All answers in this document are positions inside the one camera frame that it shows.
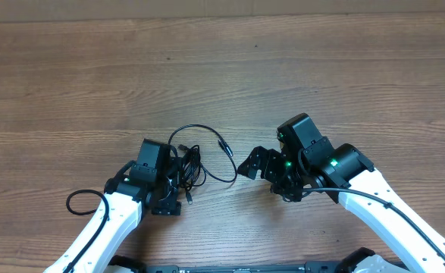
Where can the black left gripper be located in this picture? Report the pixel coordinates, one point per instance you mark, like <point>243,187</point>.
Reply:
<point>170,205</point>

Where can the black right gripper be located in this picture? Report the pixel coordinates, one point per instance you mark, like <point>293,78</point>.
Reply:
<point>271,159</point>

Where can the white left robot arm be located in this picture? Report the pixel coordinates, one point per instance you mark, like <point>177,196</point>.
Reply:
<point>149,184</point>

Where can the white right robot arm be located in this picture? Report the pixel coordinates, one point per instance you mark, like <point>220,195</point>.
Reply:
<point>308,163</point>

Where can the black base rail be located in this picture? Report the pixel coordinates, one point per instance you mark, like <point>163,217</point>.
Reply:
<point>362,260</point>

